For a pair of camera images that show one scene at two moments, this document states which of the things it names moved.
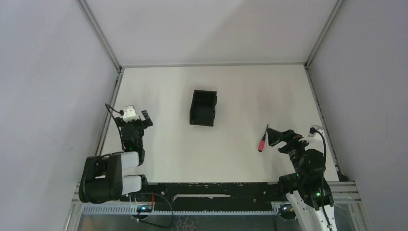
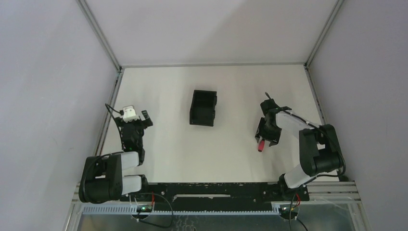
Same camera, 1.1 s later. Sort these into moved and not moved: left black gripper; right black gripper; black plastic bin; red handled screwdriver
Moved: right black gripper
Not moved: black plastic bin; left black gripper; red handled screwdriver
